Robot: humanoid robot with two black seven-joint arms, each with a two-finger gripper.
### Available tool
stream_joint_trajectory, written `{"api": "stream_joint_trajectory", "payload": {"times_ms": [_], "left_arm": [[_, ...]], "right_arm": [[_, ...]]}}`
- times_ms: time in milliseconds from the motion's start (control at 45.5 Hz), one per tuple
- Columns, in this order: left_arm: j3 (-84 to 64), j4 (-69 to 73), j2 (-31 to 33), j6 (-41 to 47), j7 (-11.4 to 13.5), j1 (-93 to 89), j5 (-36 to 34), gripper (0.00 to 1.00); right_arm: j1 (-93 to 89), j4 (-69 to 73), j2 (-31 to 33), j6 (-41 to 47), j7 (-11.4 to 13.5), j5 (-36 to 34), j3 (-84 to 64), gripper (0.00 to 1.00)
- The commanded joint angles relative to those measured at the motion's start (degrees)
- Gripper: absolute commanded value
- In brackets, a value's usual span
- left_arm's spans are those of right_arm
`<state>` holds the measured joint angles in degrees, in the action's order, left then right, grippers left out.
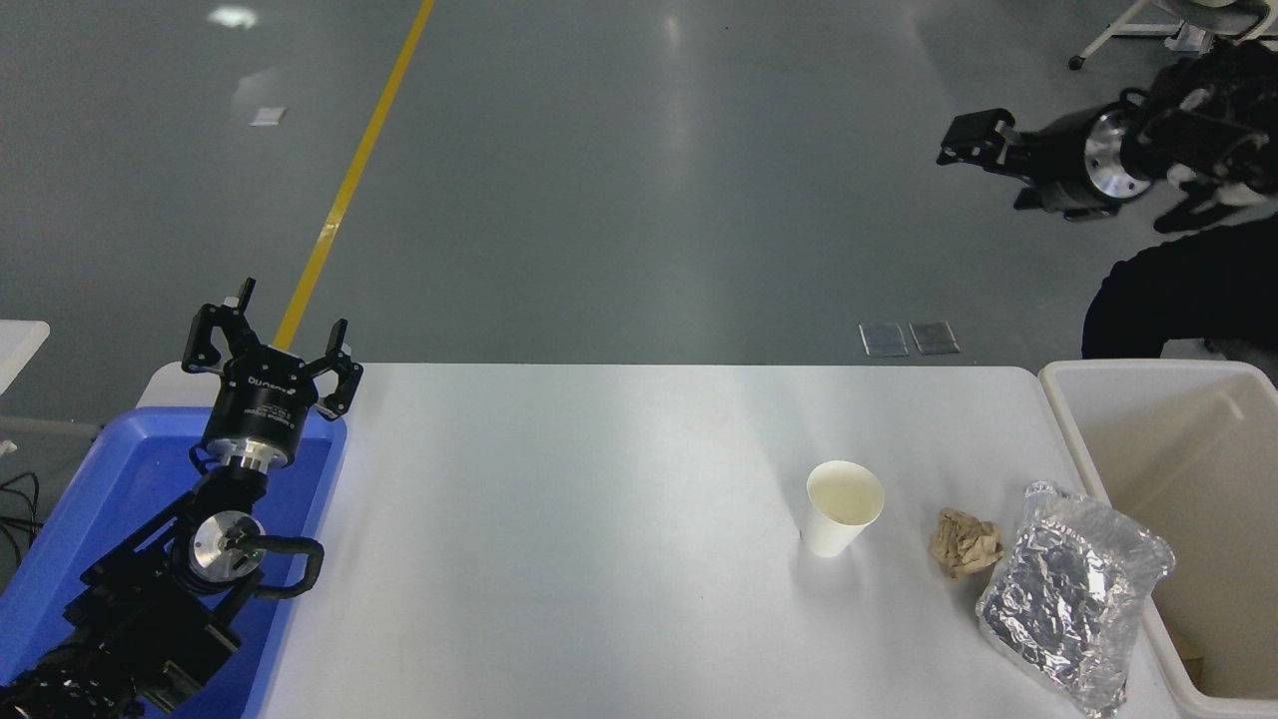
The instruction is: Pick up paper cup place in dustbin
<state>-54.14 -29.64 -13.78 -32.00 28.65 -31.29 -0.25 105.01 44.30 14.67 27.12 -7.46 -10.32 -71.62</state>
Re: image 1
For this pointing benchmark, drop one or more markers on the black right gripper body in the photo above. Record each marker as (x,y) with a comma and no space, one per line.
(1063,160)

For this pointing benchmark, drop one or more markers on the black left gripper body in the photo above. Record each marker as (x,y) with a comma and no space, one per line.
(262,404)

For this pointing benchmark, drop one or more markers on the white paper cup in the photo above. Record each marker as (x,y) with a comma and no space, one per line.
(837,514)

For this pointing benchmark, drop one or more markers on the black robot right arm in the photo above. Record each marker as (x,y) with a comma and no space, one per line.
(1208,130)

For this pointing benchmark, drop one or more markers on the white-framed wheeled chair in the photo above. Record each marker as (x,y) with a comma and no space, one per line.
(1128,22)

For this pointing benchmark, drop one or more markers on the blue plastic tray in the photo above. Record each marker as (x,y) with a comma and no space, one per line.
(120,469)

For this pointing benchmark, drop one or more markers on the silver floor plate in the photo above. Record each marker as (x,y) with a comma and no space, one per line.
(885,341)
(935,339)

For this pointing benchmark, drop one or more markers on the grey metal bar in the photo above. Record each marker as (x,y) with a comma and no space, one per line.
(50,426)

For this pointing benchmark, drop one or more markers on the white side table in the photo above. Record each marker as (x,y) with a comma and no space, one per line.
(20,345)

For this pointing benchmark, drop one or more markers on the small white floor tag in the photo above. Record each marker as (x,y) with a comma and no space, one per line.
(268,116)

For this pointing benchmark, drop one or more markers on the large pale plastic bin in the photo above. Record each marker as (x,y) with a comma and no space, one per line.
(1178,449)

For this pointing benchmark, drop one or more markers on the crumpled tan paper ball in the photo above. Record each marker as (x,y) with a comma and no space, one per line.
(963,541)

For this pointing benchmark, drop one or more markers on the crumpled silver foil tray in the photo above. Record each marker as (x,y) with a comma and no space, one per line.
(1068,589)

